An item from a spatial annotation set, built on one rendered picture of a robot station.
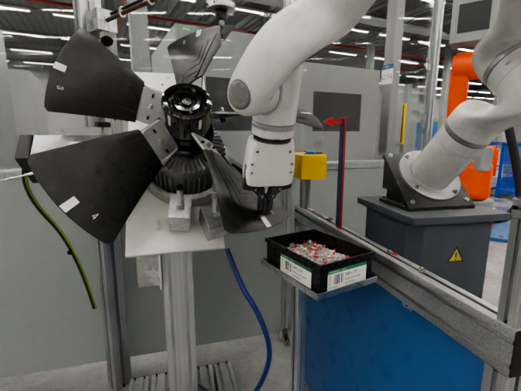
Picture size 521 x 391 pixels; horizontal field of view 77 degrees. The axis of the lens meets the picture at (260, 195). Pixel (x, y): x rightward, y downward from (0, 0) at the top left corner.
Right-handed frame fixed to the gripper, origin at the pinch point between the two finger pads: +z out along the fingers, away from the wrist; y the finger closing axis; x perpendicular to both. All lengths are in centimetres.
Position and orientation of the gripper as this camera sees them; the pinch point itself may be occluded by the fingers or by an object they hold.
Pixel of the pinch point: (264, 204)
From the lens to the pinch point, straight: 71.7
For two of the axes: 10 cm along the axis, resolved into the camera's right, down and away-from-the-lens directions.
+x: 2.5, 4.6, -8.5
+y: -9.6, 0.4, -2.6
